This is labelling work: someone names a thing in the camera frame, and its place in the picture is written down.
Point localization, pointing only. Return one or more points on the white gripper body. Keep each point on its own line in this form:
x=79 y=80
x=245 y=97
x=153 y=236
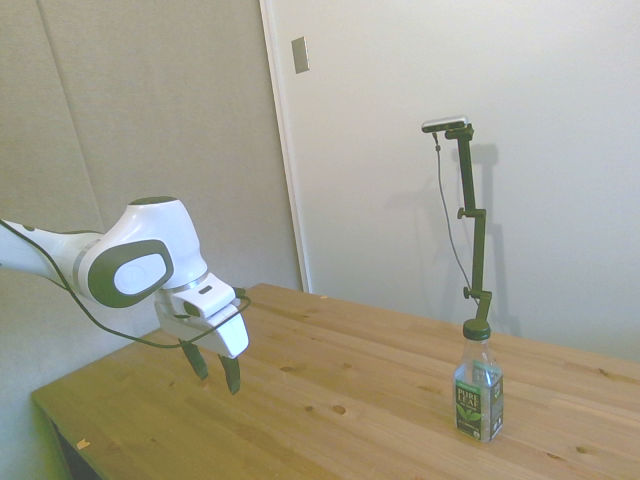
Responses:
x=220 y=336

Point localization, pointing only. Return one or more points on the clear Pure Leaf bottle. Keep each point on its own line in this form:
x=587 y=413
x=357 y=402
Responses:
x=478 y=385

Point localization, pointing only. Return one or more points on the white door frame strip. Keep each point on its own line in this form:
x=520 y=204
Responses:
x=285 y=145

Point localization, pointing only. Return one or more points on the black articulated camera stand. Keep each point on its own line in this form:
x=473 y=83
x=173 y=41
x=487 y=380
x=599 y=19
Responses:
x=474 y=225

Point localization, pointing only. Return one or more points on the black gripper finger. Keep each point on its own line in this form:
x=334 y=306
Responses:
x=231 y=374
x=196 y=361

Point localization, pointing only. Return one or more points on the grey wall switch plate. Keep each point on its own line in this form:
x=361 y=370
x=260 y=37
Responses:
x=300 y=55

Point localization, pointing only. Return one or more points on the silver exterior camera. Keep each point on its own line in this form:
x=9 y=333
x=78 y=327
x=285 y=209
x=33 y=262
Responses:
x=445 y=123

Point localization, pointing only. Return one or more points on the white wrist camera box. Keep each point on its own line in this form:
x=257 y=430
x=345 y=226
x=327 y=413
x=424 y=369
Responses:
x=204 y=298

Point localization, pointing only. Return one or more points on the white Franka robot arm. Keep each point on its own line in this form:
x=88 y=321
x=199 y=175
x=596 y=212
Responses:
x=145 y=235

